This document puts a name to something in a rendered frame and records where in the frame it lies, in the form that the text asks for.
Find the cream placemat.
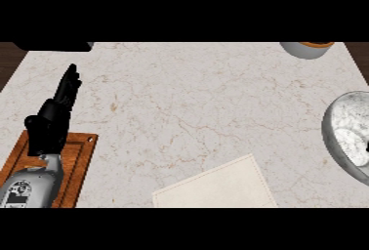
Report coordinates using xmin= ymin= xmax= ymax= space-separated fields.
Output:
xmin=152 ymin=153 xmax=279 ymax=209

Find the grey pot with orange rim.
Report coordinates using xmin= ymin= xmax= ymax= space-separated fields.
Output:
xmin=279 ymin=42 xmax=337 ymax=61

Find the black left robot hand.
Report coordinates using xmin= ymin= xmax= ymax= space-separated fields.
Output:
xmin=24 ymin=62 xmax=84 ymax=157

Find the brown wooden cutting board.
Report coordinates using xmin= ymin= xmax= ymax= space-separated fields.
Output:
xmin=0 ymin=130 xmax=99 ymax=209

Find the white marble bowl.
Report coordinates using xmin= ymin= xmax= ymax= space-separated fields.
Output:
xmin=321 ymin=91 xmax=369 ymax=188

